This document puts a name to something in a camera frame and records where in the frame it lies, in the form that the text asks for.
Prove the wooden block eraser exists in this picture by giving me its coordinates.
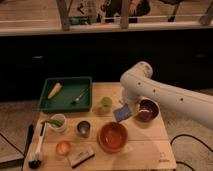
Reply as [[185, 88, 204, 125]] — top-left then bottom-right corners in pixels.
[[68, 146, 95, 169]]

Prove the teal object on shelf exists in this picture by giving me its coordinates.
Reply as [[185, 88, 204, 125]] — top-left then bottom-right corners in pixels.
[[69, 16, 91, 25]]

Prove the orange bowl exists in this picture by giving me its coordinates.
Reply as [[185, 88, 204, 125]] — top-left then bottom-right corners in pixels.
[[97, 122, 128, 153]]

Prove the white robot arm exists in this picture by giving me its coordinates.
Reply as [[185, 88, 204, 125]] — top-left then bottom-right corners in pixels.
[[120, 61, 213, 130]]

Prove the black cable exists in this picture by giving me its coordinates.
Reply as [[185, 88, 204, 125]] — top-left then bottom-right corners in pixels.
[[169, 133, 213, 171]]

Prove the yellow corn cob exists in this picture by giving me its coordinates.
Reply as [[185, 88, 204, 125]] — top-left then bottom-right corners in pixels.
[[48, 83, 62, 99]]

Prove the metal spoon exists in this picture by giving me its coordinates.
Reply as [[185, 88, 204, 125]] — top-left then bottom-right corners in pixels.
[[71, 87, 89, 104]]

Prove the green vegetable toy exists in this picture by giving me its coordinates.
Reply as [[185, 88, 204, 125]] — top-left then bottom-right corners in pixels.
[[41, 119, 63, 127]]

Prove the white mug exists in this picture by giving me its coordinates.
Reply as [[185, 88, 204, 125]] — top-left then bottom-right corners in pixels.
[[50, 114, 67, 133]]

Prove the blue sponge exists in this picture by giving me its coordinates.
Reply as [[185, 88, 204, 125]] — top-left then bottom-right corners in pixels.
[[113, 105, 131, 122]]

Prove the green plastic cup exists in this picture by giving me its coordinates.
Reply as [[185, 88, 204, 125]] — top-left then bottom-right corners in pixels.
[[99, 97, 112, 113]]

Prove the orange fruit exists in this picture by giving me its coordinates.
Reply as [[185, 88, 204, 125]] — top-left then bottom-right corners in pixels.
[[56, 140, 71, 156]]

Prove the purple bowl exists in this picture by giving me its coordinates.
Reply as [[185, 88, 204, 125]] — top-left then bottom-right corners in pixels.
[[137, 99, 159, 122]]

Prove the metal cup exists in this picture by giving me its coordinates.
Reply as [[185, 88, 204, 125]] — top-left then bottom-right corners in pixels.
[[76, 121, 91, 138]]

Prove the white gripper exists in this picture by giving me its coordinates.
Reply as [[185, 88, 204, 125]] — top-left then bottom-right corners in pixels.
[[121, 89, 140, 118]]

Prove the green plastic tray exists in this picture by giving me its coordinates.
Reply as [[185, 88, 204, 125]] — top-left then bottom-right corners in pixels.
[[39, 77, 92, 113]]

